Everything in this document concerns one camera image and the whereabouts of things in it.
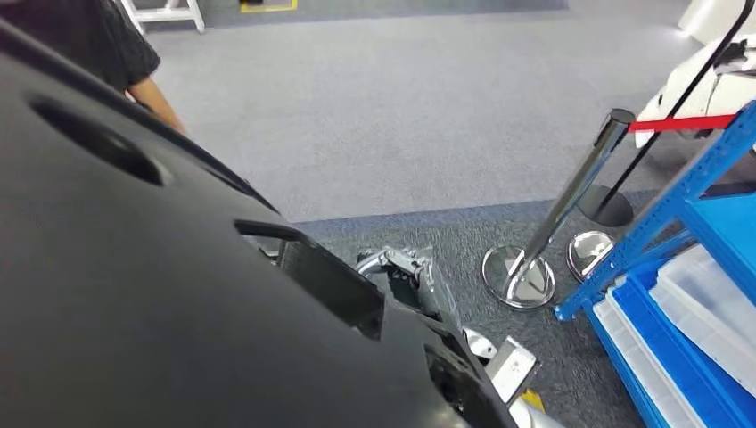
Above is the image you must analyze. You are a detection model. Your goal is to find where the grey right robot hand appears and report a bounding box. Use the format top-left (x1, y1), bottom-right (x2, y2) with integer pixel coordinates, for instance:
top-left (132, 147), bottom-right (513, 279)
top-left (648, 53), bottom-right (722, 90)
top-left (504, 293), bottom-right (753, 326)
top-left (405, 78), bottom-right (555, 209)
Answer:
top-left (354, 244), bottom-right (462, 332)

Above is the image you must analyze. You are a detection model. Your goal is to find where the black plastic plate holder part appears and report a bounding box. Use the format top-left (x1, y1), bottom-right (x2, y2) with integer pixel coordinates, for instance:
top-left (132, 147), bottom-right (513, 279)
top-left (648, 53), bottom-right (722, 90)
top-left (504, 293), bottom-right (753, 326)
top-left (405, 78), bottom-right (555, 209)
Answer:
top-left (0, 17), bottom-right (521, 428)

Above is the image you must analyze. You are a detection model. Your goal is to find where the blue metal shelf rack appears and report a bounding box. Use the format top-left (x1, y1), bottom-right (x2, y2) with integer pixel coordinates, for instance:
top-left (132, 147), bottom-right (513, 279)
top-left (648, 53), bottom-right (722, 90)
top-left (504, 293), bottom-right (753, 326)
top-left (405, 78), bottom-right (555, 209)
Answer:
top-left (554, 100), bottom-right (756, 428)

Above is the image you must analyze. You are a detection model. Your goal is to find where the white plastic crate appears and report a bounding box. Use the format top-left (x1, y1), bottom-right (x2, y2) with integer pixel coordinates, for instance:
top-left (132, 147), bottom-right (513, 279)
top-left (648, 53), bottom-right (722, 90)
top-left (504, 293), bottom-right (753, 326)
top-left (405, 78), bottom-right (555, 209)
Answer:
top-left (648, 244), bottom-right (756, 399)
top-left (592, 277), bottom-right (710, 428)

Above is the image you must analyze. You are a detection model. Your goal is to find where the blue plastic crate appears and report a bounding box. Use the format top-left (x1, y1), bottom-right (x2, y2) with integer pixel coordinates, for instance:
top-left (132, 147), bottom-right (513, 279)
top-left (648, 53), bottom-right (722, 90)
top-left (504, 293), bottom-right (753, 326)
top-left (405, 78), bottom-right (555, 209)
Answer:
top-left (611, 259), bottom-right (756, 428)

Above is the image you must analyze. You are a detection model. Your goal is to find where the short red barrier belt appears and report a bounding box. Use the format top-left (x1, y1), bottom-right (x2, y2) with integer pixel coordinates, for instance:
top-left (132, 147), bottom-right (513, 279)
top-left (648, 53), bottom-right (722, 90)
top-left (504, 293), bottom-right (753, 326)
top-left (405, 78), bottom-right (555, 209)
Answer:
top-left (628, 113), bottom-right (738, 134)

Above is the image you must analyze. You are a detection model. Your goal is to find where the white car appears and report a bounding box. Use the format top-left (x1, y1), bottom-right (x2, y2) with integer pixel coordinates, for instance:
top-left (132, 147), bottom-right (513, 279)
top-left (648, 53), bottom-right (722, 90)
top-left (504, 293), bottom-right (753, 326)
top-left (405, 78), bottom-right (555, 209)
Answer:
top-left (635, 0), bottom-right (756, 149)

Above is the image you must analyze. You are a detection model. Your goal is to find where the person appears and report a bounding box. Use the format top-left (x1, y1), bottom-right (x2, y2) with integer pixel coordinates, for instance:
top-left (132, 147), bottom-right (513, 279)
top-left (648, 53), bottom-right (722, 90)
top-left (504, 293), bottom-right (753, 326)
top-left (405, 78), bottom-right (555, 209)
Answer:
top-left (0, 0), bottom-right (187, 136)

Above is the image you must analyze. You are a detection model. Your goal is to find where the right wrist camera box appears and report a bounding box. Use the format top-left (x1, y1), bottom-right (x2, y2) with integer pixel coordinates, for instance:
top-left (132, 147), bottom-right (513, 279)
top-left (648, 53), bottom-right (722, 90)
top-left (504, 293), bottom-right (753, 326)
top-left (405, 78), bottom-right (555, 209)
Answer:
top-left (484, 336), bottom-right (541, 406)

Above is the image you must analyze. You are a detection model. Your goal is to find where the chrome stanchion post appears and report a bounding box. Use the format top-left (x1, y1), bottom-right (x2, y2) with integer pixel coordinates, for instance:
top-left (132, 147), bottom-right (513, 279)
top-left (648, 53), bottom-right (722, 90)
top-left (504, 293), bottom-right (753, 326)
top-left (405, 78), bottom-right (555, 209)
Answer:
top-left (481, 108), bottom-right (637, 310)
top-left (566, 230), bottom-right (617, 283)

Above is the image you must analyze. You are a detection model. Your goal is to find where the black stanchion post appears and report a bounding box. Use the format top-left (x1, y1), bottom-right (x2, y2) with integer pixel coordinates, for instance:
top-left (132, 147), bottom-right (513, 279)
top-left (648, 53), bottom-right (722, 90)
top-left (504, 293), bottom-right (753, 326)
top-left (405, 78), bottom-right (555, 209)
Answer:
top-left (577, 0), bottom-right (756, 230)

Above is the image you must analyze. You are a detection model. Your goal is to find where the white furniture frame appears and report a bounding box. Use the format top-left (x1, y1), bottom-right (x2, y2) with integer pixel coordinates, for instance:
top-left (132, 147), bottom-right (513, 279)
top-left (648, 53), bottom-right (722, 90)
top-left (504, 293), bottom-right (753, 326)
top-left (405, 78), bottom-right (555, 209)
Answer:
top-left (120, 0), bottom-right (206, 34)

